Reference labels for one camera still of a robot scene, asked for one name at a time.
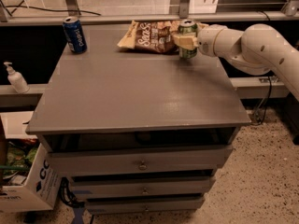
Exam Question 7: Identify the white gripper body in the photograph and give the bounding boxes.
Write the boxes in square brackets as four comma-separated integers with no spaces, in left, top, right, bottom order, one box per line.
[197,24,227,57]

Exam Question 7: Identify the green soda can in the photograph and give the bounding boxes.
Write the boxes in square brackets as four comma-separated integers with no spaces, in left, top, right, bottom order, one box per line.
[178,20,197,59]

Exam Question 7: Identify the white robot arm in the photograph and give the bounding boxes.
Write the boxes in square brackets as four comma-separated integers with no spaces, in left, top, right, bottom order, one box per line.
[173,23,299,100]

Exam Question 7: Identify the brown chip bag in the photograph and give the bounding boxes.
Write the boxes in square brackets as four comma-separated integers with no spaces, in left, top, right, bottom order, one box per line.
[117,21,180,54]

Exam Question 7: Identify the blue Pepsi can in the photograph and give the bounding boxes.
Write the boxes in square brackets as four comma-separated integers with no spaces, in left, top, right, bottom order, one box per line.
[63,16,87,54]

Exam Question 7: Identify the gray drawer cabinet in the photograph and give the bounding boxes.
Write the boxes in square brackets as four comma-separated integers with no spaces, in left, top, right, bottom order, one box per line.
[27,25,249,207]

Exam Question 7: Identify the top gray drawer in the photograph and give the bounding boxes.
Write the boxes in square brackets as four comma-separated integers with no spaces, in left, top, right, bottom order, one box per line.
[47,145,233,176]

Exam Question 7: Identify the gray drawer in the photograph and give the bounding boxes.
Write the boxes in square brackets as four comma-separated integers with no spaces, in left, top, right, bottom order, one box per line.
[71,176,216,199]
[86,196,205,215]
[47,145,233,176]

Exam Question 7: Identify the middle gray drawer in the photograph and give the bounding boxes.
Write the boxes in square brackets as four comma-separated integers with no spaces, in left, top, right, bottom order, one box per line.
[71,176,216,199]

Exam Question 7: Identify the bottom gray drawer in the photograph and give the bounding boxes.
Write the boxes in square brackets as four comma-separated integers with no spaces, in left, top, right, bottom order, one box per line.
[86,196,205,215]

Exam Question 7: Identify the white pump bottle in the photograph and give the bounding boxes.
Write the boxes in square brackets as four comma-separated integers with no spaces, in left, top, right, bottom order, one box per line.
[4,62,29,93]

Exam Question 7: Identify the white cardboard box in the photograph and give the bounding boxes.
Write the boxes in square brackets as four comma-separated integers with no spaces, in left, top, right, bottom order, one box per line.
[0,111,61,213]

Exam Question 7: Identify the black cable on shelf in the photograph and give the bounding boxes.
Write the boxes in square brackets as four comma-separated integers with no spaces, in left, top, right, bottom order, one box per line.
[0,0,102,17]

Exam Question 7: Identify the black cable bundle on floor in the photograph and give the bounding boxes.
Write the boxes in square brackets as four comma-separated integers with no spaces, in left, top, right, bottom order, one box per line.
[59,177,85,209]

